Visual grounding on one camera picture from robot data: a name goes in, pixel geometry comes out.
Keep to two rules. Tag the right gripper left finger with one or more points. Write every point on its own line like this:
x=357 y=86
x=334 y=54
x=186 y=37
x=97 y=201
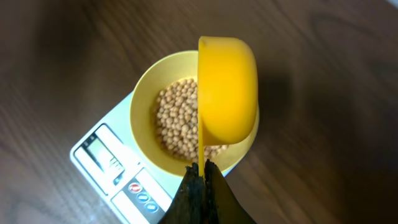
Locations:
x=187 y=207

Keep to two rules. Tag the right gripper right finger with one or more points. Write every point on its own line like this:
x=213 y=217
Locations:
x=222 y=207

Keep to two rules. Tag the yellow measuring scoop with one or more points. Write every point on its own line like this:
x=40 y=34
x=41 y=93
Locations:
x=228 y=112

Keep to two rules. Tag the white digital kitchen scale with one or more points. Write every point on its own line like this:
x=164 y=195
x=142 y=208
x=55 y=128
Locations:
x=136 y=190

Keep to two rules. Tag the soybeans in bowl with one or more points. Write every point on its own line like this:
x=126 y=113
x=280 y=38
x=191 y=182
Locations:
x=176 y=119

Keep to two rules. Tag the pale yellow bowl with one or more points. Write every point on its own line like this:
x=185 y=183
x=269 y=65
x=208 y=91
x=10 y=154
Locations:
x=171 y=68

